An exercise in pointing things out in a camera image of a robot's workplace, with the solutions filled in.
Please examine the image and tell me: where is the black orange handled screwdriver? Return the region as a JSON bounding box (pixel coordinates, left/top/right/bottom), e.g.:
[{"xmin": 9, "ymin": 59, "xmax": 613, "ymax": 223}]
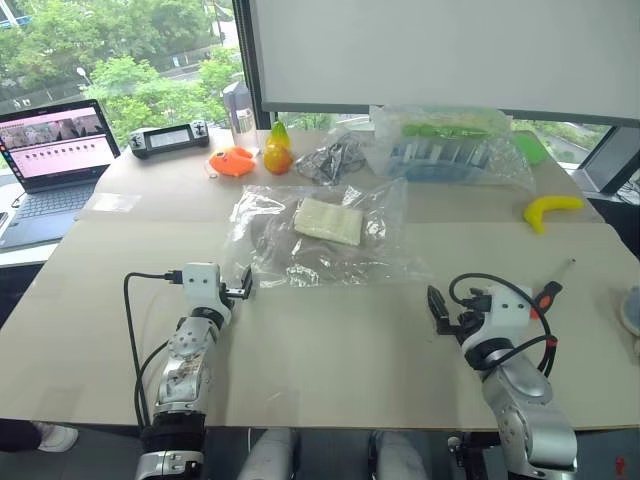
[{"xmin": 529, "ymin": 257, "xmax": 577, "ymax": 321}]

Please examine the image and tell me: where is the black handheld controller with screen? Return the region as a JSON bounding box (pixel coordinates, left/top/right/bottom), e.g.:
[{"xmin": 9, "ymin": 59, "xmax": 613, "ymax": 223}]
[{"xmin": 128, "ymin": 122, "xmax": 211, "ymax": 160}]

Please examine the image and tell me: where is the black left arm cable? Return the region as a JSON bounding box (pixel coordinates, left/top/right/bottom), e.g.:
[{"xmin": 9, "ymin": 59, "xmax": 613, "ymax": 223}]
[{"xmin": 123, "ymin": 269, "xmax": 184, "ymax": 427}]

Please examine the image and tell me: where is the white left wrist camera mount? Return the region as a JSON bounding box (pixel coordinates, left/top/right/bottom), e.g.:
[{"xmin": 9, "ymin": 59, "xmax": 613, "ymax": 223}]
[{"xmin": 181, "ymin": 262, "xmax": 235, "ymax": 327}]

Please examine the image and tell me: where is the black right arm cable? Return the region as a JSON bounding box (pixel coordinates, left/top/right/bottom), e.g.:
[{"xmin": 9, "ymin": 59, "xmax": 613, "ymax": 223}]
[{"xmin": 448, "ymin": 272, "xmax": 557, "ymax": 377}]

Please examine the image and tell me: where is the yellow-orange toy apple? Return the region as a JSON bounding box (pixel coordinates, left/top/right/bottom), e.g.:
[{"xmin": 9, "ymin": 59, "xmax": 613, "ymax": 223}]
[{"xmin": 262, "ymin": 144, "xmax": 294, "ymax": 176}]

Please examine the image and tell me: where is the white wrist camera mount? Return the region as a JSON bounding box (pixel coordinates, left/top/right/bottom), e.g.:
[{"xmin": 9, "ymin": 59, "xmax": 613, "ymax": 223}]
[
  {"xmin": 181, "ymin": 262, "xmax": 235, "ymax": 327},
  {"xmin": 480, "ymin": 282, "xmax": 534, "ymax": 347}
]

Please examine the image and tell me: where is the green plastic object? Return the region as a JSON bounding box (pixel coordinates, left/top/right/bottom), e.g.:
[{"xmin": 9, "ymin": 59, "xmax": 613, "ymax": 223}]
[{"xmin": 513, "ymin": 130, "xmax": 546, "ymax": 167}]

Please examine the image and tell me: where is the dark window frame post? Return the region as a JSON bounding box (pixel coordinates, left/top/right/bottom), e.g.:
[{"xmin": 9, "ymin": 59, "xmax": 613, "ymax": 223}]
[{"xmin": 231, "ymin": 0, "xmax": 267, "ymax": 147}]

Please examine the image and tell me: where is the large bag with blue items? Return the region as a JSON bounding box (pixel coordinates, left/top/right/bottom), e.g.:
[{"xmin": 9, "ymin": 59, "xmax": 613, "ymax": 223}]
[{"xmin": 368, "ymin": 103, "xmax": 536, "ymax": 194}]

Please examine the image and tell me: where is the crumpled bag with black parts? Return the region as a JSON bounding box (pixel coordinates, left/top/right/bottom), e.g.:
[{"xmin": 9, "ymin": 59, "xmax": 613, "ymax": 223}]
[{"xmin": 294, "ymin": 127, "xmax": 369, "ymax": 187}]

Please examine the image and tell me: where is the orange toy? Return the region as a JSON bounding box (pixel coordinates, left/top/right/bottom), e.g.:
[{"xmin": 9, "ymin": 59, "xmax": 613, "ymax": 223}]
[{"xmin": 208, "ymin": 145, "xmax": 259, "ymax": 178}]

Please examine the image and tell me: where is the open laptop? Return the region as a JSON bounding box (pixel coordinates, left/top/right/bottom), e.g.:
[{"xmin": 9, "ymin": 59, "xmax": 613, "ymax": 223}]
[{"xmin": 0, "ymin": 98, "xmax": 122, "ymax": 250}]

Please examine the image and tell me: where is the white robot leg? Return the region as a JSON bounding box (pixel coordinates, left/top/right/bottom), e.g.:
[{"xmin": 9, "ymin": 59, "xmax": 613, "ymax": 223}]
[
  {"xmin": 237, "ymin": 428, "xmax": 301, "ymax": 480},
  {"xmin": 369, "ymin": 429, "xmax": 431, "ymax": 480}
]

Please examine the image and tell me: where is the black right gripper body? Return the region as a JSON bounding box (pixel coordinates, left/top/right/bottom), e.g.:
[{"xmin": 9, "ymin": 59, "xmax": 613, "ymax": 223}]
[{"xmin": 436, "ymin": 295, "xmax": 494, "ymax": 347}]

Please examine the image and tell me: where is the pale round object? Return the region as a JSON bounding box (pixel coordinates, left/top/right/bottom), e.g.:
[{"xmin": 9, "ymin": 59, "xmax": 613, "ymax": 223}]
[{"xmin": 608, "ymin": 285, "xmax": 640, "ymax": 337}]

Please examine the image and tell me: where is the clear plastic bag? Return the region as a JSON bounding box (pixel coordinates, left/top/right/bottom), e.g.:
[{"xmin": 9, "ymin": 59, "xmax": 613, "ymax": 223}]
[{"xmin": 219, "ymin": 177, "xmax": 432, "ymax": 290}]

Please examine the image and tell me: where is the yellow-green toy pear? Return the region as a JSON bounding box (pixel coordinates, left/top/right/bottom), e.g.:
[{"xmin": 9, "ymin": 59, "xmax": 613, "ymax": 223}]
[{"xmin": 265, "ymin": 120, "xmax": 292, "ymax": 151}]

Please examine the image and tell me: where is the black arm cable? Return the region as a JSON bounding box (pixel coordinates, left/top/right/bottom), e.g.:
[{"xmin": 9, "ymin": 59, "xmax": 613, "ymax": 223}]
[
  {"xmin": 448, "ymin": 272, "xmax": 557, "ymax": 377},
  {"xmin": 123, "ymin": 269, "xmax": 184, "ymax": 427}
]

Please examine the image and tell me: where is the white shoe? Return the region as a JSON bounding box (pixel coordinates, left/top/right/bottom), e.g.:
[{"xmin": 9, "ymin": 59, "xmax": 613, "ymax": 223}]
[{"xmin": 32, "ymin": 421, "xmax": 80, "ymax": 454}]

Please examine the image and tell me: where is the clear water bottle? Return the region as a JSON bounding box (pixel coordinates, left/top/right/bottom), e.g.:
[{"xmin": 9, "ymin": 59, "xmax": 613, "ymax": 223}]
[{"xmin": 222, "ymin": 81, "xmax": 259, "ymax": 150}]

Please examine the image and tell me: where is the yellow toy banana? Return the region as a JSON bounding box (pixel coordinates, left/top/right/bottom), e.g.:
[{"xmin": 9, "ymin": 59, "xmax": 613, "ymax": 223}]
[{"xmin": 523, "ymin": 195, "xmax": 586, "ymax": 235}]

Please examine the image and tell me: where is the white projection board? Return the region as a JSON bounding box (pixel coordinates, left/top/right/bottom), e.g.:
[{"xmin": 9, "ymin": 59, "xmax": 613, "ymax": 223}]
[{"xmin": 248, "ymin": 0, "xmax": 640, "ymax": 127}]

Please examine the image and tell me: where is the black monitor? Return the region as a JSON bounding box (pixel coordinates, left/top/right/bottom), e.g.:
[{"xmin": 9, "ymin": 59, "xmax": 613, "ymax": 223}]
[{"xmin": 581, "ymin": 124, "xmax": 640, "ymax": 197}]

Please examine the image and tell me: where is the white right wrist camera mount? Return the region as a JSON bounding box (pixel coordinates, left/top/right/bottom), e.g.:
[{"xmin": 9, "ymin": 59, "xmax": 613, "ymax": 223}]
[{"xmin": 480, "ymin": 282, "xmax": 534, "ymax": 347}]

